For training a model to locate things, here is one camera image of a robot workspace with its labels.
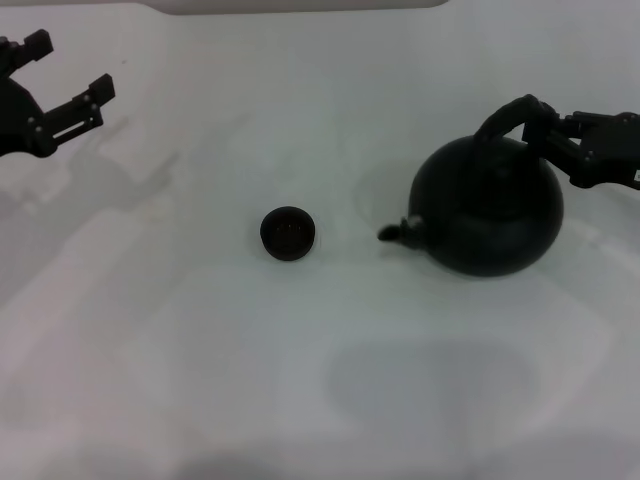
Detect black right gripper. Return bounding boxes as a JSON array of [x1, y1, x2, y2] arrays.
[[521, 101, 640, 192]]

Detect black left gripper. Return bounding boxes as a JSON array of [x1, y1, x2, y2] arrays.
[[0, 29, 117, 161]]

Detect black round teapot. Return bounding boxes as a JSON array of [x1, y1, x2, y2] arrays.
[[377, 93, 566, 280]]

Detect dark small teacup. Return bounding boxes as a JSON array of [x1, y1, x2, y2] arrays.
[[259, 205, 318, 263]]

